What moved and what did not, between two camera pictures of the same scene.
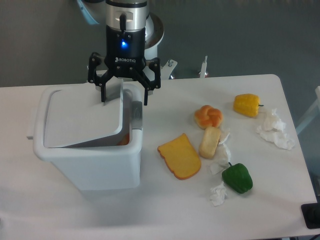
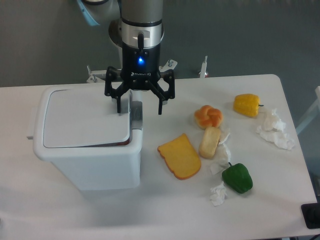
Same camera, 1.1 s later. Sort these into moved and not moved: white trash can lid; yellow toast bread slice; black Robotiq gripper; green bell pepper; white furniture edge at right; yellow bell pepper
Moved: black Robotiq gripper; white trash can lid
Not moved: white furniture edge at right; yellow toast bread slice; yellow bell pepper; green bell pepper
